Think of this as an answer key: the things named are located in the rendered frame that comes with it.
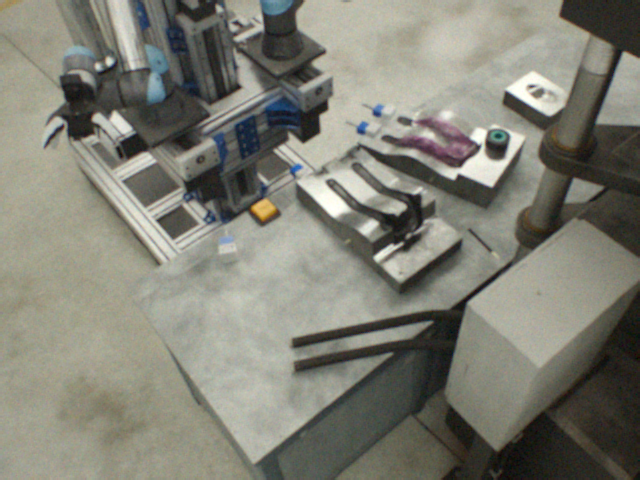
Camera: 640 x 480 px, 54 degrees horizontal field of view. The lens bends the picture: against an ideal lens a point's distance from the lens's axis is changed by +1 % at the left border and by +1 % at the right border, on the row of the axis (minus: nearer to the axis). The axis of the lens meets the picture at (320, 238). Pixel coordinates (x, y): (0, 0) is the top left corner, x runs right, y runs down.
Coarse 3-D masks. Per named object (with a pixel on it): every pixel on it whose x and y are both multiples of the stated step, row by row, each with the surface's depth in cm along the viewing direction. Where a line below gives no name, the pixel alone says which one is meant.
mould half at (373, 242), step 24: (336, 168) 208; (312, 192) 203; (360, 192) 202; (408, 192) 196; (336, 216) 197; (360, 216) 193; (432, 216) 197; (360, 240) 190; (384, 240) 188; (408, 240) 193; (432, 240) 192; (456, 240) 192; (384, 264) 188; (408, 264) 187; (432, 264) 190
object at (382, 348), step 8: (376, 344) 171; (384, 344) 171; (344, 352) 172; (352, 352) 171; (360, 352) 171; (368, 352) 170; (376, 352) 170; (384, 352) 170; (296, 360) 174; (304, 360) 173; (312, 360) 172; (320, 360) 172; (328, 360) 172; (336, 360) 172; (344, 360) 172; (352, 360) 172; (296, 368) 173; (304, 368) 173
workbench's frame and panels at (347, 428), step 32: (480, 288) 191; (448, 320) 200; (416, 352) 199; (448, 352) 224; (192, 384) 228; (384, 384) 199; (416, 384) 222; (320, 416) 170; (352, 416) 198; (384, 416) 222; (288, 448) 178; (320, 448) 197; (352, 448) 221
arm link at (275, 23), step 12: (264, 0) 206; (276, 0) 205; (288, 0) 206; (300, 0) 213; (264, 12) 209; (276, 12) 207; (288, 12) 209; (264, 24) 214; (276, 24) 211; (288, 24) 212
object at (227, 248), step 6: (222, 240) 199; (228, 240) 199; (222, 246) 196; (228, 246) 196; (234, 246) 196; (222, 252) 194; (228, 252) 194; (234, 252) 195; (222, 258) 196; (228, 258) 197; (234, 258) 197
